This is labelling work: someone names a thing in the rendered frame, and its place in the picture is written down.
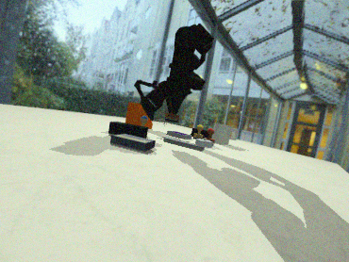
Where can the red rubber stamp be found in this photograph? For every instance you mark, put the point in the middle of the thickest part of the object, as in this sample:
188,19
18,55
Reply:
210,133

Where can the white mug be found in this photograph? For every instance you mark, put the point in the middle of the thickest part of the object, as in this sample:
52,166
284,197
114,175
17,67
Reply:
222,133

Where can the purple ink pad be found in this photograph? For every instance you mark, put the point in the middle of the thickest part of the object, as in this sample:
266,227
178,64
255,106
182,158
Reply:
178,134

